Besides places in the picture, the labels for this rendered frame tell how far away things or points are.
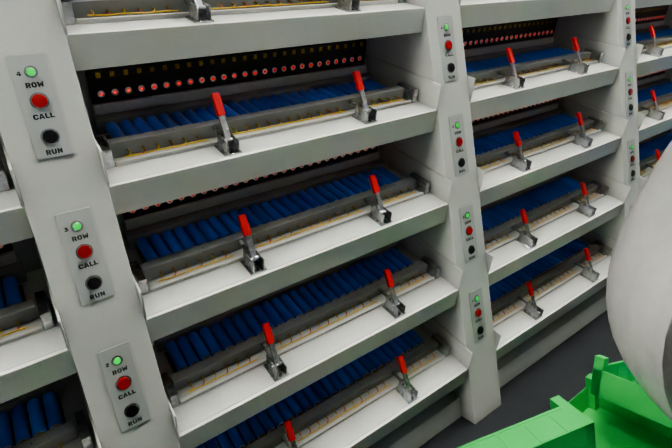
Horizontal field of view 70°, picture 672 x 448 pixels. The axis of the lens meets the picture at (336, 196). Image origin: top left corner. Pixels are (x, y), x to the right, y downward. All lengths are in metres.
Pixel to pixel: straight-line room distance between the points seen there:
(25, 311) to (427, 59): 0.78
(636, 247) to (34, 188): 0.62
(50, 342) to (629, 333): 0.66
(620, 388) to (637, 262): 0.92
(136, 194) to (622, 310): 0.59
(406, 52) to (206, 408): 0.74
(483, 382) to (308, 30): 0.85
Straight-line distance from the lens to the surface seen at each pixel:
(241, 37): 0.76
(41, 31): 0.69
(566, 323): 1.53
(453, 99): 1.00
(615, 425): 1.27
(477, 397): 1.22
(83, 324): 0.72
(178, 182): 0.71
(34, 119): 0.68
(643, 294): 0.24
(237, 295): 0.78
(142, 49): 0.72
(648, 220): 0.24
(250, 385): 0.86
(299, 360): 0.89
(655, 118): 1.79
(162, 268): 0.79
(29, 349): 0.75
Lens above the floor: 0.79
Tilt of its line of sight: 13 degrees down
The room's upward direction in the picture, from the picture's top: 10 degrees counter-clockwise
